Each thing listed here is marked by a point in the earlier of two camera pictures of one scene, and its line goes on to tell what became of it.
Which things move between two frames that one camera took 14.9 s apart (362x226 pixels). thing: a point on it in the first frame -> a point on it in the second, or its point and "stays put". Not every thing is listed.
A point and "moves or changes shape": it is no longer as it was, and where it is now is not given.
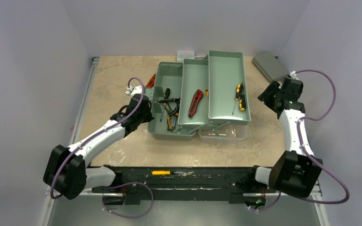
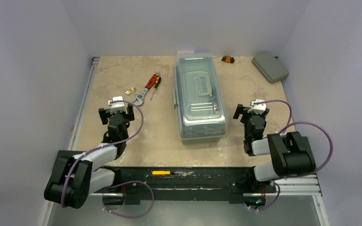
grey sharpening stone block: [270, 66] stays put
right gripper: [268, 94] -> [238, 112]
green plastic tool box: [187, 96] moves or changes shape
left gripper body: [145, 117] -> [125, 116]
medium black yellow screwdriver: [166, 95] -> [158, 82]
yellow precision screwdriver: [164, 173] stays put
